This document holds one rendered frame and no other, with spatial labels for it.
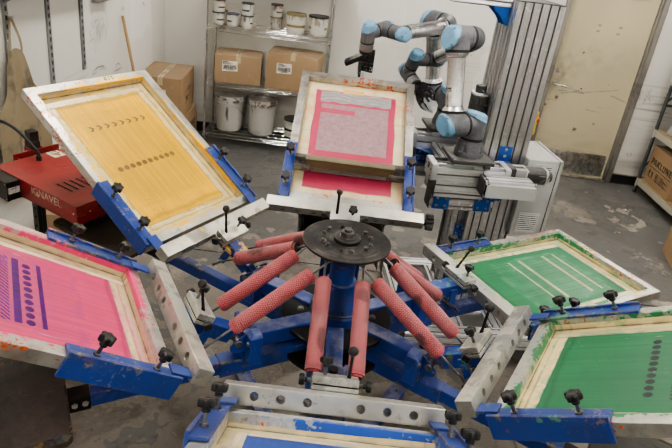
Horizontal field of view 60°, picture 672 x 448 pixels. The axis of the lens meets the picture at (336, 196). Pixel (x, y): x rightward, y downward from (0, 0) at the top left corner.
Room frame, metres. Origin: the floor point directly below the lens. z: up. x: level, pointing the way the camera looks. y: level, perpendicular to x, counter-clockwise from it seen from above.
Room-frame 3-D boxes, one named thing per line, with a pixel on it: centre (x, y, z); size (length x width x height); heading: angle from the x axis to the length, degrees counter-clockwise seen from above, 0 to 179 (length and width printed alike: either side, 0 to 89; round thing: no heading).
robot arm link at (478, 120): (2.90, -0.65, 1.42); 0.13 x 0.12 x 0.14; 118
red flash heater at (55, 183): (2.41, 1.18, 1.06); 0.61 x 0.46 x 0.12; 61
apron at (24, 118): (3.29, 1.92, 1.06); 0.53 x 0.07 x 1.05; 1
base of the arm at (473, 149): (2.91, -0.65, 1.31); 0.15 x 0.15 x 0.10
